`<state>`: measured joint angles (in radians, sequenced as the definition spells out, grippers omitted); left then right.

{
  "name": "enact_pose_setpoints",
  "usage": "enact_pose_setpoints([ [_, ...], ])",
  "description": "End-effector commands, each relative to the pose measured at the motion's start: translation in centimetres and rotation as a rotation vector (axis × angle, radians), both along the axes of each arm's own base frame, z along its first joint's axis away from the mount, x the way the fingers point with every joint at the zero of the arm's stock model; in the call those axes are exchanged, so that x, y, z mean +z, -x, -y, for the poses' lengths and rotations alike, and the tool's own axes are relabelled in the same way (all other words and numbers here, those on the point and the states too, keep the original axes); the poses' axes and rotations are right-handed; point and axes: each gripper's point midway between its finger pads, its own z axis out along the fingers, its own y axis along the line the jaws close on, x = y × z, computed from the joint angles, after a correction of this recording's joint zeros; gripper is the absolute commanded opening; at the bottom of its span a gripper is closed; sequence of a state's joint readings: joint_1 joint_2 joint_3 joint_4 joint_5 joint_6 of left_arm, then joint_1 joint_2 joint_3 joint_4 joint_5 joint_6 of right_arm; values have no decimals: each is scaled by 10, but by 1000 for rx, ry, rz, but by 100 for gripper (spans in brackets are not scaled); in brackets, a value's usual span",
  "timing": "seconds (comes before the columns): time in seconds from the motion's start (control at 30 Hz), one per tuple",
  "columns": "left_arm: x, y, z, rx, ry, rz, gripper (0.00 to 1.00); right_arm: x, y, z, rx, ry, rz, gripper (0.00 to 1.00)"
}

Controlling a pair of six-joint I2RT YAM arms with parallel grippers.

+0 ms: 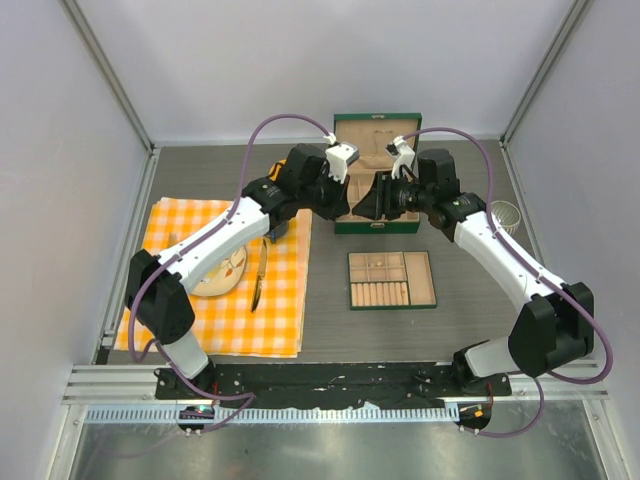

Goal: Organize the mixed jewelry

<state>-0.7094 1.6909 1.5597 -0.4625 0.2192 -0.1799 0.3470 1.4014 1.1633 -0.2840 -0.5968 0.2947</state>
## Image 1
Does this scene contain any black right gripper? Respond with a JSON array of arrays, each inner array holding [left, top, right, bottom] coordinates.
[[352, 170, 434, 221]]

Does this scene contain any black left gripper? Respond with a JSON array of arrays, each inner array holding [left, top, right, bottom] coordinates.
[[298, 167, 351, 222]]

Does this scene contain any green jewelry tray insert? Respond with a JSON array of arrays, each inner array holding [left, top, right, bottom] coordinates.
[[347, 251, 437, 311]]

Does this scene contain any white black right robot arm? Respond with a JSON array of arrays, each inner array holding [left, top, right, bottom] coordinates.
[[352, 142, 594, 395]]

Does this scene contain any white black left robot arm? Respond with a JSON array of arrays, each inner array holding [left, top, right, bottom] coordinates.
[[125, 143, 359, 399]]

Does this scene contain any green jewelry box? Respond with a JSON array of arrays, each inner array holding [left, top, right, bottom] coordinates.
[[333, 112, 422, 235]]

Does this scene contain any dark blue mug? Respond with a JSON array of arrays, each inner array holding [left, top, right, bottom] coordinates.
[[267, 221, 289, 244]]

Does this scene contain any orange bowl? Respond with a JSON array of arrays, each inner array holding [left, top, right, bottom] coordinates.
[[268, 159, 286, 182]]

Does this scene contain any orange white checkered cloth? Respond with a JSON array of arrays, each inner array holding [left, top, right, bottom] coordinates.
[[142, 197, 312, 358]]

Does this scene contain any beige bird pattern plate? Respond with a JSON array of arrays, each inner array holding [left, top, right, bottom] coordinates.
[[191, 246, 248, 298]]

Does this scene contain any grey striped mug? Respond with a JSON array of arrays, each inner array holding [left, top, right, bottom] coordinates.
[[491, 200, 522, 236]]

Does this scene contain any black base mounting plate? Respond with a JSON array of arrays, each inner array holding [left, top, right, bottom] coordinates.
[[154, 360, 512, 407]]

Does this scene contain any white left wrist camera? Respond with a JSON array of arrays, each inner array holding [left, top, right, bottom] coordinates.
[[323, 133, 360, 184]]

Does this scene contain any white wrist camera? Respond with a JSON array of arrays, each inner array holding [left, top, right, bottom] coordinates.
[[323, 133, 360, 184], [386, 136, 415, 180]]

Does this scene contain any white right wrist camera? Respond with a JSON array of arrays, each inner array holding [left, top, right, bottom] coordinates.
[[386, 136, 415, 180]]

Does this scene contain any black handled knife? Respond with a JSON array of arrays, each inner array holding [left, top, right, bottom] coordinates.
[[251, 238, 268, 313]]

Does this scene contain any white slotted cable duct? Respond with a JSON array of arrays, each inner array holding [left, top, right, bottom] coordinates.
[[85, 403, 459, 425]]

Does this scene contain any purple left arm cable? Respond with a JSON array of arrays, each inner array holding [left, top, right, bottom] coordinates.
[[127, 114, 336, 441]]

